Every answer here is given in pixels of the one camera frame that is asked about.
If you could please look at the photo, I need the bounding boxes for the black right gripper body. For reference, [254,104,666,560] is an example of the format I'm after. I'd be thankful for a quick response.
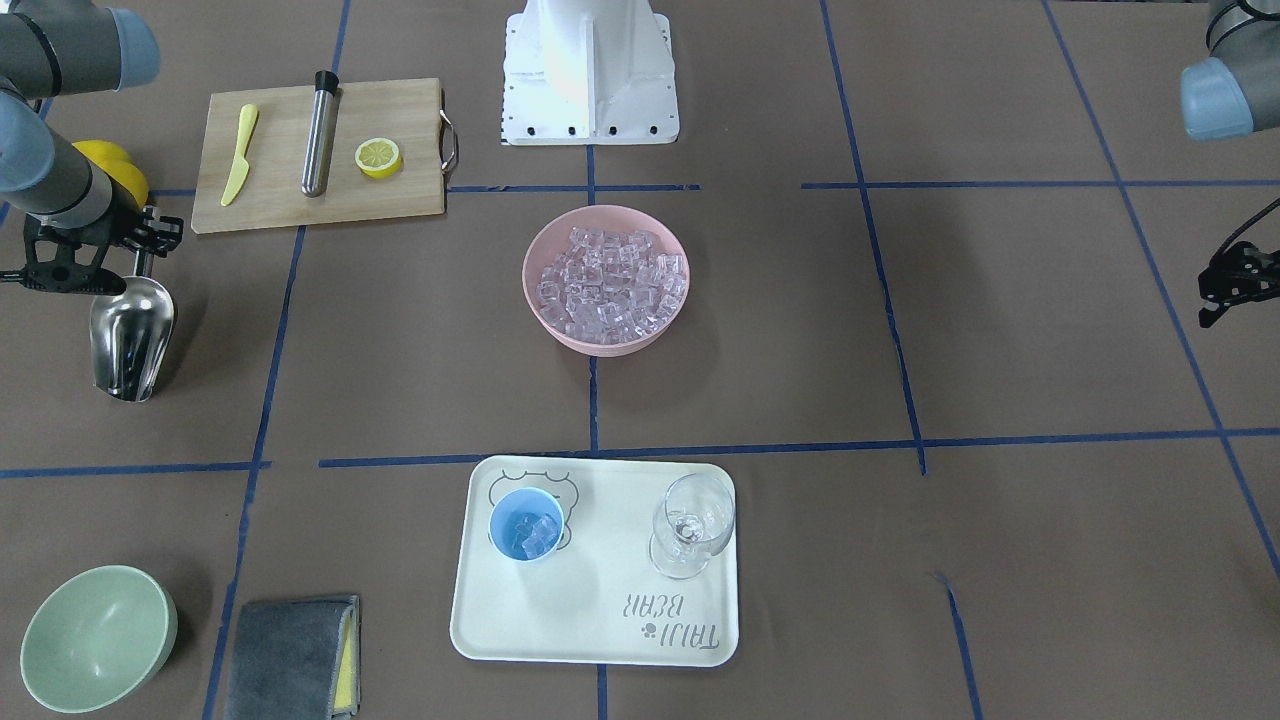
[1,205,186,295]

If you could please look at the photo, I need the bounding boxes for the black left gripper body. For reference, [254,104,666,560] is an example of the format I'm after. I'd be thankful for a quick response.
[1198,241,1279,306]

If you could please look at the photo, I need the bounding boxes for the silver metal ice scoop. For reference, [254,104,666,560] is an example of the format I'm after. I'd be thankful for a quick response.
[90,250,177,404]

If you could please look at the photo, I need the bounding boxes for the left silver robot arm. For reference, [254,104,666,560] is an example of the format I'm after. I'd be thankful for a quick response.
[1180,1,1279,329]

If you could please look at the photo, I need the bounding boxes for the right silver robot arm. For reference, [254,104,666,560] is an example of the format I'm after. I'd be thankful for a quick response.
[1,1,184,296]

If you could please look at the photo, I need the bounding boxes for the blue plastic cup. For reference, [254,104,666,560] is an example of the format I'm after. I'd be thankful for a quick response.
[488,487,567,562]

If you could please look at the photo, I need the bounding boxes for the clear ice cubes pile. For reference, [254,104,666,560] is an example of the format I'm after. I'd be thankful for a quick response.
[538,227,689,346]

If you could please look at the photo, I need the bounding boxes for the ice cubes in cup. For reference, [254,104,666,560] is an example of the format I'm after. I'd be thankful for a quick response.
[511,512,562,561]

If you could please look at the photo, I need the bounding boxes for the yellow lemon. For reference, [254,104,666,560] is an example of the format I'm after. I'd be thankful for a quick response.
[100,160,150,208]
[73,140,134,168]

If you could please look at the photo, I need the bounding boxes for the yellow plastic knife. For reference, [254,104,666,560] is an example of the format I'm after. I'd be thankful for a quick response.
[220,104,260,208]

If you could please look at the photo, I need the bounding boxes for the silver metal muddler tube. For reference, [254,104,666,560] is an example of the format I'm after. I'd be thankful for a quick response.
[300,70,340,199]

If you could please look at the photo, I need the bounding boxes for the lemon half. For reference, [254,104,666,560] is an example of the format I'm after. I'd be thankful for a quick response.
[353,137,403,179]

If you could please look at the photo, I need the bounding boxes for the wooden cutting board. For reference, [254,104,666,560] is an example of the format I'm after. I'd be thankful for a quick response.
[191,78,448,234]

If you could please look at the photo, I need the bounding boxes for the green bowl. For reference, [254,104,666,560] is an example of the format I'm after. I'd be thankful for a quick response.
[20,565,178,714]

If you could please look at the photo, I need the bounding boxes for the grey folded cloth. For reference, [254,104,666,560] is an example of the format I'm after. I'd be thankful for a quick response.
[223,594,361,719]

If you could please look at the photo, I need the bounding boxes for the pink bowl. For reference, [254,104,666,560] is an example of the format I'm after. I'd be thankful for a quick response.
[522,206,692,357]

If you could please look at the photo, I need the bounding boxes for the clear wine glass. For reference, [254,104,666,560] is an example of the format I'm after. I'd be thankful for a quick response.
[648,473,736,580]

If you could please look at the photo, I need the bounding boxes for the cream serving tray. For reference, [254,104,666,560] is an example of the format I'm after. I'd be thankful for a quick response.
[451,455,740,667]

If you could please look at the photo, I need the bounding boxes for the white camera pillar base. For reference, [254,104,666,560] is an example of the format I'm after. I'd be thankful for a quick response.
[500,1,681,147]

